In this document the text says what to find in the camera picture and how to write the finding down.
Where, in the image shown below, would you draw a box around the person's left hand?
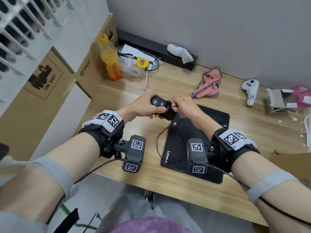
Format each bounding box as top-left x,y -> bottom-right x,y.
116,91 -> 170,124

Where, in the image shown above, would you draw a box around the person's right hand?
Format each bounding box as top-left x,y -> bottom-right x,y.
171,95 -> 221,141

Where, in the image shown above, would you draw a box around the pink cleaning cloth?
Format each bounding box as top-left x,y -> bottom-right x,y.
191,68 -> 223,99

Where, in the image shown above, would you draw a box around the black mouse pad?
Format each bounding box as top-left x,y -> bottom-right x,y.
160,104 -> 231,184

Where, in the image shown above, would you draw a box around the black mouse cable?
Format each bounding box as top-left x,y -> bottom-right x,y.
155,105 -> 188,164

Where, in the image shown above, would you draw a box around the person's right forearm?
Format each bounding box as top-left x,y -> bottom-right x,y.
231,151 -> 311,233

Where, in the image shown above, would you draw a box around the person's left forearm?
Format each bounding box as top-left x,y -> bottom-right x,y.
0,132 -> 101,224

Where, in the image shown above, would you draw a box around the person's purple shirt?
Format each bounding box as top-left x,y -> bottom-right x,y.
104,217 -> 195,233

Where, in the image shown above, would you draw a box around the clear plastic bag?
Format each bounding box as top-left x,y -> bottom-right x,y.
118,52 -> 163,77

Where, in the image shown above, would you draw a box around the yellow tape measure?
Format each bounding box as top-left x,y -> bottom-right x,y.
136,56 -> 150,70

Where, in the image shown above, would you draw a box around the orange juice bottle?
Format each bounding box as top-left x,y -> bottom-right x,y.
98,33 -> 123,81

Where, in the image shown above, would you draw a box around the cardboard box with round logo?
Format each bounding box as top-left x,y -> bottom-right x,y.
74,13 -> 120,98

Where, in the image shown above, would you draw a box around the white paper sheet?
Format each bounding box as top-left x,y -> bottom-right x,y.
120,44 -> 158,71

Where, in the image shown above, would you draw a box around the long black bar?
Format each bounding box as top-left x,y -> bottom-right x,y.
116,29 -> 198,72

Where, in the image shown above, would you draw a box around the white controller with label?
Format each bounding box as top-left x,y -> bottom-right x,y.
241,79 -> 260,106

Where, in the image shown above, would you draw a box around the white board panel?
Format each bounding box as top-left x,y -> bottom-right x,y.
30,83 -> 92,161

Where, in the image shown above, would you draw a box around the small open cardboard box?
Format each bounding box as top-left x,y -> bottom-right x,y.
265,88 -> 298,113

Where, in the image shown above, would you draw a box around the scattered white crumbs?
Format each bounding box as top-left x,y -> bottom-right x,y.
278,115 -> 306,146

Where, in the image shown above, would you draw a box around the large cardboard box red-dotted label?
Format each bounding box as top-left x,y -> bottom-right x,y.
0,47 -> 77,162

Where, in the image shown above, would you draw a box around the pink box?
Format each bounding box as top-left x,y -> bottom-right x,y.
291,86 -> 311,109

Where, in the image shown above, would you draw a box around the white paper bag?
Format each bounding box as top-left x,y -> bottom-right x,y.
304,114 -> 311,153

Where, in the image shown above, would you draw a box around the white slatted crate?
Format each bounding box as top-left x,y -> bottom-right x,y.
0,0 -> 76,117

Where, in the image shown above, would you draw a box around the black wrist strap white marker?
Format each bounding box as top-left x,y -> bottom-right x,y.
211,128 -> 261,173
78,110 -> 125,159

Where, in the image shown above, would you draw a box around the black wrist camera with markers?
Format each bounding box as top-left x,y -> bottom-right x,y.
186,138 -> 209,175
113,135 -> 146,173

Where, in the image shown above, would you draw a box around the thin black cable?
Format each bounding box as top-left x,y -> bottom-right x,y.
116,45 -> 160,71

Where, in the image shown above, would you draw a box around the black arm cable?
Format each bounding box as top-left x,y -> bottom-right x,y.
209,165 -> 311,227
46,157 -> 127,225

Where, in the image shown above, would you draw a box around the thin black cord with plug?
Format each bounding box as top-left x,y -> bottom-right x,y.
81,212 -> 102,233

